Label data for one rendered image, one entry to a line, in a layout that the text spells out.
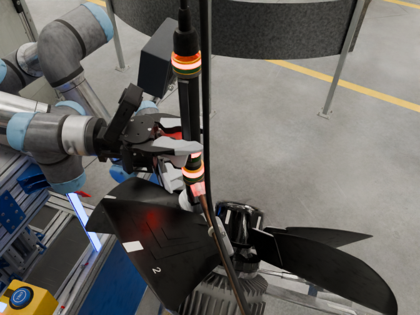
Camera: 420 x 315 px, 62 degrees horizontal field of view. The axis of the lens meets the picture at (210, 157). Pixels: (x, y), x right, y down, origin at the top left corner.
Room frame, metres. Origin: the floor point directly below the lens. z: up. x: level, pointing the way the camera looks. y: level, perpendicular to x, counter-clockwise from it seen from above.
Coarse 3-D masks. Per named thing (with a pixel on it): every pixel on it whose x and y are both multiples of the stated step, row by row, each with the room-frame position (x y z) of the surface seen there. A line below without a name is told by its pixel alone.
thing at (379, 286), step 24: (288, 240) 0.33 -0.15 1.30; (312, 240) 0.30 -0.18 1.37; (288, 264) 0.32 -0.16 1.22; (312, 264) 0.30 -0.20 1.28; (336, 264) 0.27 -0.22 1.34; (360, 264) 0.23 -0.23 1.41; (336, 288) 0.26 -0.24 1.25; (360, 288) 0.24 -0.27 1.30; (384, 288) 0.22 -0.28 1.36; (384, 312) 0.21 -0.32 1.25
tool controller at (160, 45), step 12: (168, 24) 1.29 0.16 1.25; (156, 36) 1.20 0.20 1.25; (168, 36) 1.22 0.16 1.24; (144, 48) 1.11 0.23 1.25; (156, 48) 1.13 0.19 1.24; (168, 48) 1.14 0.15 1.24; (144, 60) 1.10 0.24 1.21; (156, 60) 1.09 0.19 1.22; (168, 60) 1.08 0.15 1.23; (144, 72) 1.10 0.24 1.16; (156, 72) 1.09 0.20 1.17; (168, 72) 1.09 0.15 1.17; (144, 84) 1.10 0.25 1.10; (156, 84) 1.09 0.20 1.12; (168, 84) 1.12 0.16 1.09; (156, 96) 1.09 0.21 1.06
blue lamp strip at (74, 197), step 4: (72, 196) 0.54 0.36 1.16; (76, 196) 0.55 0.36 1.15; (72, 200) 0.53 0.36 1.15; (76, 200) 0.54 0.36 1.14; (76, 204) 0.54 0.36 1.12; (80, 204) 0.55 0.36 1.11; (76, 208) 0.53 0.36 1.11; (80, 208) 0.54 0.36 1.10; (80, 212) 0.54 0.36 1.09; (84, 212) 0.55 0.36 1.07; (80, 216) 0.53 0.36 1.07; (84, 216) 0.54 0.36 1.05; (84, 220) 0.54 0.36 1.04; (84, 224) 0.53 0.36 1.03; (88, 232) 0.53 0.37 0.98; (92, 232) 0.54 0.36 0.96; (92, 236) 0.54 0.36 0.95; (96, 236) 0.55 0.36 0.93; (92, 240) 0.53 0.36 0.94; (96, 240) 0.54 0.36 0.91; (96, 244) 0.54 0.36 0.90; (100, 244) 0.55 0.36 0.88; (96, 248) 0.53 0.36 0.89
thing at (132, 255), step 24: (120, 216) 0.31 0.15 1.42; (144, 216) 0.33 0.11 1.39; (168, 216) 0.35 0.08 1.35; (192, 216) 0.38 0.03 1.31; (120, 240) 0.26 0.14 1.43; (144, 240) 0.28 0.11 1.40; (168, 240) 0.30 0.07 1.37; (192, 240) 0.32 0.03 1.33; (144, 264) 0.23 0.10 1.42; (168, 264) 0.25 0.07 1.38; (192, 264) 0.27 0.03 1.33; (216, 264) 0.30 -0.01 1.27; (168, 288) 0.20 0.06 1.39; (192, 288) 0.22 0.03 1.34
